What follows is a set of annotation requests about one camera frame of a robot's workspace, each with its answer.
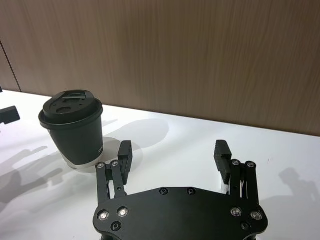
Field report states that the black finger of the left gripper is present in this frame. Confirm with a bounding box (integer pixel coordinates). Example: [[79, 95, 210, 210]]
[[0, 105, 21, 126]]

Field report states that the black paper cup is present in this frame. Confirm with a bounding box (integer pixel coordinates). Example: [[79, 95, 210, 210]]
[[50, 116, 104, 168]]

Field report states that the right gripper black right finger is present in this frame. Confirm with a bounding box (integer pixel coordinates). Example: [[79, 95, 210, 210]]
[[213, 139, 261, 205]]

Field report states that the black plastic cup lid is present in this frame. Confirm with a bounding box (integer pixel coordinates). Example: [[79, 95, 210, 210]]
[[38, 90, 104, 131]]

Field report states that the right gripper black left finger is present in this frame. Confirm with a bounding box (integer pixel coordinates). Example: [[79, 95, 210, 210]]
[[95, 140, 133, 201]]

